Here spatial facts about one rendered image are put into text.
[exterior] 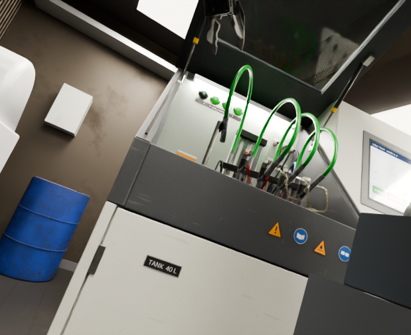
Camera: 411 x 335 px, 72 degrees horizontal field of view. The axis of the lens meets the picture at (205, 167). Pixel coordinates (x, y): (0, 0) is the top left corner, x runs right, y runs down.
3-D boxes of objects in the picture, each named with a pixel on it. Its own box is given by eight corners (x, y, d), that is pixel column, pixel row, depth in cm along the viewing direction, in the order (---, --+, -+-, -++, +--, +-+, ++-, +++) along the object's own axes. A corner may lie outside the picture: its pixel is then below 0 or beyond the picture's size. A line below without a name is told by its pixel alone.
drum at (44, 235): (56, 270, 266) (91, 195, 282) (50, 288, 218) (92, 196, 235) (-3, 254, 249) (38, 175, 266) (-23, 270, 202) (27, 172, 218)
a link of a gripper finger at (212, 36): (200, 53, 80) (204, 16, 75) (206, 52, 85) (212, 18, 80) (210, 56, 79) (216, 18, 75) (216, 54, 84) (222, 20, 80)
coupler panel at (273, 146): (256, 191, 125) (277, 129, 132) (253, 191, 128) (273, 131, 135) (281, 201, 127) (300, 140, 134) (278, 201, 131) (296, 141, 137)
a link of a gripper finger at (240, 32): (236, 52, 76) (222, 17, 74) (241, 50, 81) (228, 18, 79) (246, 46, 75) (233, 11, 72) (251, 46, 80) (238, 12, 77)
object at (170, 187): (123, 207, 63) (151, 142, 66) (124, 207, 67) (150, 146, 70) (352, 292, 73) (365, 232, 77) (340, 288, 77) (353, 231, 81)
